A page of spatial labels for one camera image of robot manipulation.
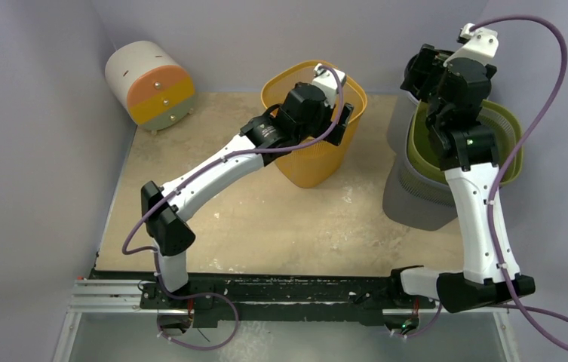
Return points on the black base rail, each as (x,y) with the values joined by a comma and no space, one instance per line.
(215,297)

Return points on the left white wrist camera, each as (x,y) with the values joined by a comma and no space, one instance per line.
(330,81)

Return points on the grey plastic basket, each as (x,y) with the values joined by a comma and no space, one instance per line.
(413,199)

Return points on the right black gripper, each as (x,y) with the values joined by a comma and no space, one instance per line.
(418,69)

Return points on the orange plastic mesh basket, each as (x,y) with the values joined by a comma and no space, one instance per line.
(308,167)

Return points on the white cylindrical drawer cabinet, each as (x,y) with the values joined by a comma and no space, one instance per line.
(155,90)

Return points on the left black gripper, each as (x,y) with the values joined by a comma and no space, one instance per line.
(328,113)

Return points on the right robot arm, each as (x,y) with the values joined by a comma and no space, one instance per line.
(469,158)

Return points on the green slotted plastic basket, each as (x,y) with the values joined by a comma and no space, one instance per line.
(505,125)

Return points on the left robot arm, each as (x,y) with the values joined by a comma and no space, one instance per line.
(166,209)

